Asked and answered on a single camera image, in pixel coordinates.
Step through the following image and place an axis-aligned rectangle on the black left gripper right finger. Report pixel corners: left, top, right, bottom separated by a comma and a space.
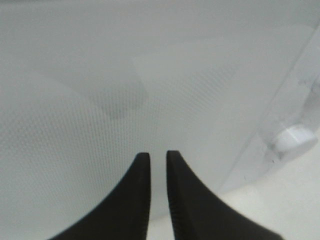
166, 150, 282, 240

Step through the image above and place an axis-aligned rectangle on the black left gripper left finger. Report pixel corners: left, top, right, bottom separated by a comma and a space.
53, 152, 151, 240

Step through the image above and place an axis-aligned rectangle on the white microwave door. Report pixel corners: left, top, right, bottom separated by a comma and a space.
0, 0, 320, 225

